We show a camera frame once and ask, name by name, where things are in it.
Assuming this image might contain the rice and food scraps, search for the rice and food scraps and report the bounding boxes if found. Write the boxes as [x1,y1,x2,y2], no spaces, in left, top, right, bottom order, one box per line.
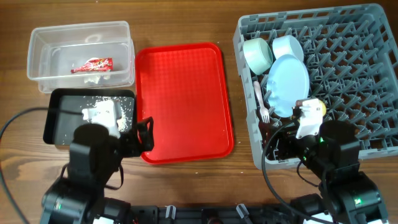
[62,96,135,146]

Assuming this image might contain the white plastic fork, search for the white plastic fork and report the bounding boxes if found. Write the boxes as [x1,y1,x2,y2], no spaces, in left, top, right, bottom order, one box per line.
[253,81,270,123]

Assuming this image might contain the yellow plastic cup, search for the yellow plastic cup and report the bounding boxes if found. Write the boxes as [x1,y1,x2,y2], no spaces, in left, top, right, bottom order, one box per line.
[319,100,327,116]

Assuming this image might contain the light blue plate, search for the light blue plate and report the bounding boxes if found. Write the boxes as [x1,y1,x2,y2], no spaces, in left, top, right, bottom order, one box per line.
[266,54,310,118]

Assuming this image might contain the red snack wrapper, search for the red snack wrapper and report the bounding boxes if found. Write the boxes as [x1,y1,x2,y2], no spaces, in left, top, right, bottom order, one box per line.
[70,58,113,73]

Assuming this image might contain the mint green bowl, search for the mint green bowl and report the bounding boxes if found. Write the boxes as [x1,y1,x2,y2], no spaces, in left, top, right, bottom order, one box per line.
[243,38,273,75]

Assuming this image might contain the light blue bowl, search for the light blue bowl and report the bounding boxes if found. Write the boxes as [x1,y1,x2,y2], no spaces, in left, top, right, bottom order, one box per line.
[272,35,304,62]

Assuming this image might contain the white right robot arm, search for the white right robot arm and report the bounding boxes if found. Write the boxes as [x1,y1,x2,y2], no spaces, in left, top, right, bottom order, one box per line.
[276,120,388,223]

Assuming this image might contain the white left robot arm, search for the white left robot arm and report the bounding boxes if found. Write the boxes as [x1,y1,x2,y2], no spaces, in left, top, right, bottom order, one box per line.
[40,117,154,223]

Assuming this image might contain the black waste tray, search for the black waste tray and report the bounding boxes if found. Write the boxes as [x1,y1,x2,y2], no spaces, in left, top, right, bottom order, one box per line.
[43,88,136,146]

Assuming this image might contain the clear plastic waste bin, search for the clear plastic waste bin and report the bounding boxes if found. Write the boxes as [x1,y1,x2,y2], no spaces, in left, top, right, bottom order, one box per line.
[27,21,135,93]

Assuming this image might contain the grey dishwasher rack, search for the grey dishwasher rack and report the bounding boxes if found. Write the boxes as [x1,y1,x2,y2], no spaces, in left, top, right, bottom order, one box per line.
[233,4,397,168]

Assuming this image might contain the red plastic tray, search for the red plastic tray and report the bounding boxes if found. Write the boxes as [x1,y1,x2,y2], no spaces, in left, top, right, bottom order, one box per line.
[136,42,234,165]

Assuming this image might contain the crumpled white paper tissue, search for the crumpled white paper tissue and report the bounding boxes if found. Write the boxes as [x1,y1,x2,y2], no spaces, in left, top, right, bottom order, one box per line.
[84,75,110,85]

